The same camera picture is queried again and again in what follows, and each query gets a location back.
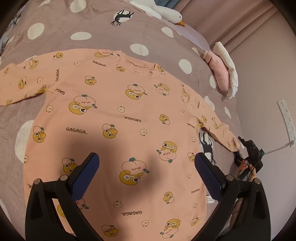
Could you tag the pink cartoon print shirt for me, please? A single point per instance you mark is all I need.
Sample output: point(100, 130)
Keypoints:
point(141, 121)

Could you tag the folded white garment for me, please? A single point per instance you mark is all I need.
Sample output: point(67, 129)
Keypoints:
point(221, 51)

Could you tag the mauve polka dot bedspread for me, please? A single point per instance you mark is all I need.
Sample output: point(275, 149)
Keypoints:
point(57, 26)

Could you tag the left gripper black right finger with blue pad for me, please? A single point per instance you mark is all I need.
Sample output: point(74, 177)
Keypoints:
point(253, 219)

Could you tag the white wall power strip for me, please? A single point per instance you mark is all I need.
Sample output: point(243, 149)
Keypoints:
point(288, 121)

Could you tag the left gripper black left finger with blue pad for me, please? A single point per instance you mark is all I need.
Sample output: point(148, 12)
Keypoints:
point(42, 220)

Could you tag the white goose plush toy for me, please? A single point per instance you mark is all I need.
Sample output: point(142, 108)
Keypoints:
point(160, 12)

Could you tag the folded pink garment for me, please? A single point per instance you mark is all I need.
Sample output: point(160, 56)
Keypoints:
point(219, 69)

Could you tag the person's right hand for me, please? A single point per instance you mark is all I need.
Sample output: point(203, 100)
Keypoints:
point(245, 166)

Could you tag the teal curtain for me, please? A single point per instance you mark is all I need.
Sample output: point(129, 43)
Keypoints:
point(166, 3)

